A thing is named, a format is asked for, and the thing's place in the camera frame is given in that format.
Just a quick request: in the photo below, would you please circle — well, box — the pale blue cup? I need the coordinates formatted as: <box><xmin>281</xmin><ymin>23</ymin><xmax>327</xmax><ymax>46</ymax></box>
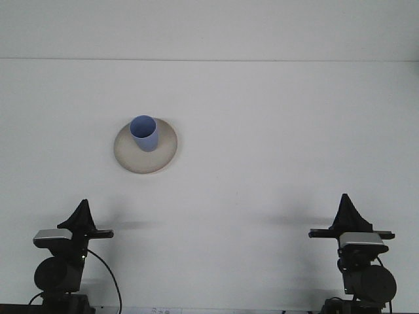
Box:
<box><xmin>128</xmin><ymin>114</ymin><xmax>159</xmax><ymax>153</ymax></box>

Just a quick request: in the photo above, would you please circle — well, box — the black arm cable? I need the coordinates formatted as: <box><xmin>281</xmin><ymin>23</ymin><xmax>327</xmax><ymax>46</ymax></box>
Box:
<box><xmin>85</xmin><ymin>249</ymin><xmax>123</xmax><ymax>314</ymax></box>
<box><xmin>375</xmin><ymin>256</ymin><xmax>394</xmax><ymax>314</ymax></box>

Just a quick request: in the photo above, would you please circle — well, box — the pale round plate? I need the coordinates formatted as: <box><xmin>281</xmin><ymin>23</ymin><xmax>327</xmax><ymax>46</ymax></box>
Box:
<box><xmin>113</xmin><ymin>116</ymin><xmax>179</xmax><ymax>175</ymax></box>

